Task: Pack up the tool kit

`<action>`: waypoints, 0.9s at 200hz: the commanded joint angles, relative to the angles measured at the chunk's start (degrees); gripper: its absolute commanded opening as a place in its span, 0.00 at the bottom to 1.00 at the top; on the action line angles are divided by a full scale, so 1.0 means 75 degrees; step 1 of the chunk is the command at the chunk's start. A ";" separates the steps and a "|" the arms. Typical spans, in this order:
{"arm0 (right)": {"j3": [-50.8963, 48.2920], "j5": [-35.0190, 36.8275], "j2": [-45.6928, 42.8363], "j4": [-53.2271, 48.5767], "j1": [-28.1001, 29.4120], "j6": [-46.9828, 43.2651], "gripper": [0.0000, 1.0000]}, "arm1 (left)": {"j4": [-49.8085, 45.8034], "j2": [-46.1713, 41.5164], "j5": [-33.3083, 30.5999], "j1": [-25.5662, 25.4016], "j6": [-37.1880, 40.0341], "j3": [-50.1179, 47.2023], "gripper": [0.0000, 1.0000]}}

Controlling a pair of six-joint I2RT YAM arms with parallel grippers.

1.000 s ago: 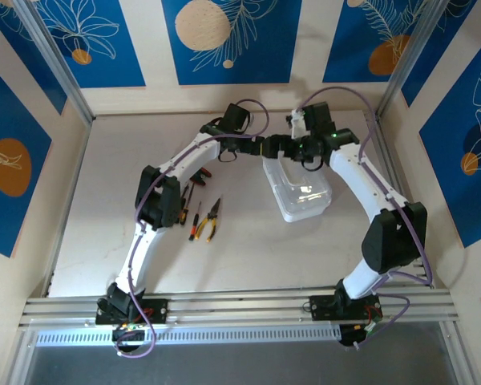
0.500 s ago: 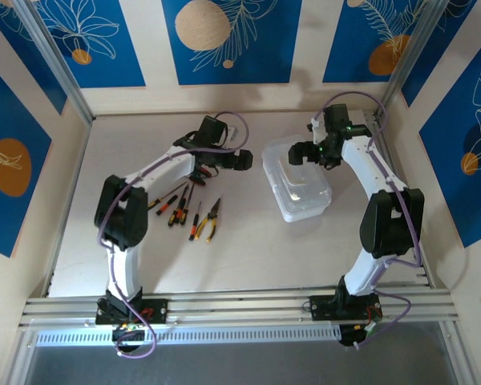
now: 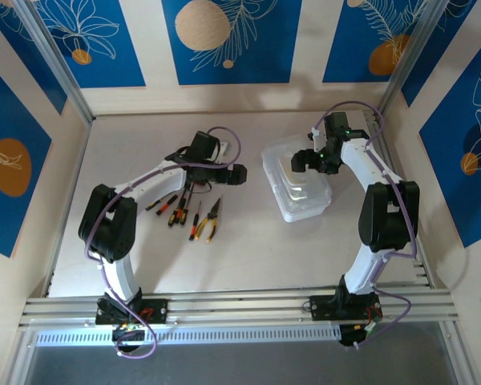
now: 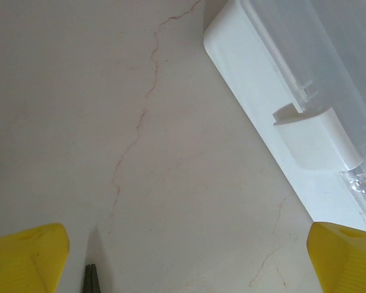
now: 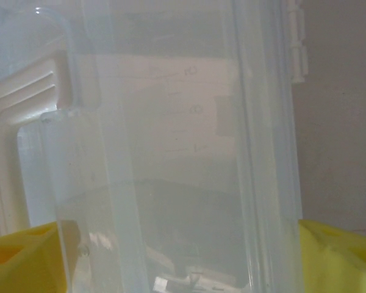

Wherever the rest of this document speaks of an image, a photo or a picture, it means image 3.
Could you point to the clear plastic tool box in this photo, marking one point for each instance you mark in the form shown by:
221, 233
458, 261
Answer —
304, 200

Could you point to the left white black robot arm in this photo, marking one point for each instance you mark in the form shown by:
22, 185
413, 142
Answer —
122, 276

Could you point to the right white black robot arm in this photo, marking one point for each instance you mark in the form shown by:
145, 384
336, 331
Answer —
364, 264

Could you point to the grey metal sheet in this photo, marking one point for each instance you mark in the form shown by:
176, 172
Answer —
240, 367

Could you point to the aluminium base rail beam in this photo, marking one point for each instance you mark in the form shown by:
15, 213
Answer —
240, 306

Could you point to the aluminium frame post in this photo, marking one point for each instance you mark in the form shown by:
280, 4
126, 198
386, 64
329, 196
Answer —
54, 60
413, 56

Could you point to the aluminium side rail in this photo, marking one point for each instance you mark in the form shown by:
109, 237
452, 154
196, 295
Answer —
421, 272

